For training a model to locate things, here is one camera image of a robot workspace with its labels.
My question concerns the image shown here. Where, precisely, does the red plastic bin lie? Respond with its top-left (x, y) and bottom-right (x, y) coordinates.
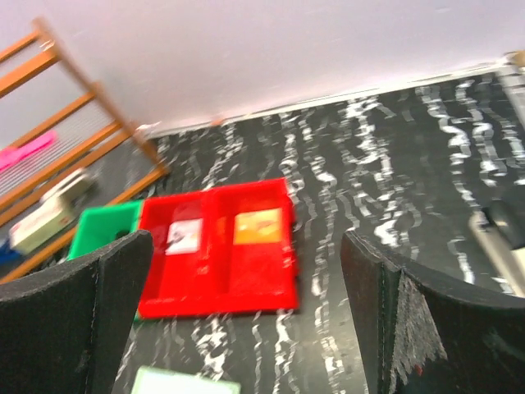
top-left (210, 178), bottom-right (299, 314)
top-left (138, 190), bottom-right (224, 319)

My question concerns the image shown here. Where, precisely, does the wooden shelf rack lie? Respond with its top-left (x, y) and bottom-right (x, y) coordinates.
top-left (1, 18), bottom-right (169, 282)

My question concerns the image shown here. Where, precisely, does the black grey stapler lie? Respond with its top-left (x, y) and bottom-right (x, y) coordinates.
top-left (468, 199), bottom-right (524, 298)

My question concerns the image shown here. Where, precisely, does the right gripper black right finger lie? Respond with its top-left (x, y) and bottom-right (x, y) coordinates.
top-left (340, 231), bottom-right (524, 393)

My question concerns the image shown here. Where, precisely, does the right red plastic bin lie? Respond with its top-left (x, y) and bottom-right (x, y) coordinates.
top-left (210, 178), bottom-right (299, 314)

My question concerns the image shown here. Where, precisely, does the pink plastic clip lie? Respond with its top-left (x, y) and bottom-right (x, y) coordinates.
top-left (0, 131), bottom-right (57, 171)

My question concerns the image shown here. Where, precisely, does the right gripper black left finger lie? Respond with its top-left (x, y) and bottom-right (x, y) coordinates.
top-left (1, 230), bottom-right (153, 393)

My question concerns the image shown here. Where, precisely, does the green plastic bin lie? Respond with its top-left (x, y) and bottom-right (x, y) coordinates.
top-left (67, 200), bottom-right (144, 260)

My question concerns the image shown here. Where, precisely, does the white striped credit card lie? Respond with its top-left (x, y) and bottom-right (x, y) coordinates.
top-left (166, 218), bottom-right (203, 255)

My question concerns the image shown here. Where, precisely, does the middle red plastic bin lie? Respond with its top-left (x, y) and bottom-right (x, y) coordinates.
top-left (138, 190), bottom-right (224, 319)

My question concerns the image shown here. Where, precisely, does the orange card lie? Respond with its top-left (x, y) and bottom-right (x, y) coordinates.
top-left (234, 208), bottom-right (282, 245)

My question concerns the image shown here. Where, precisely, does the white red box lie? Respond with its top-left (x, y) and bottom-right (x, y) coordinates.
top-left (8, 167), bottom-right (95, 255)

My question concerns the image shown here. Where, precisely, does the green card holder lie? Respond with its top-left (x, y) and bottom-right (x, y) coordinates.
top-left (131, 366), bottom-right (241, 394)

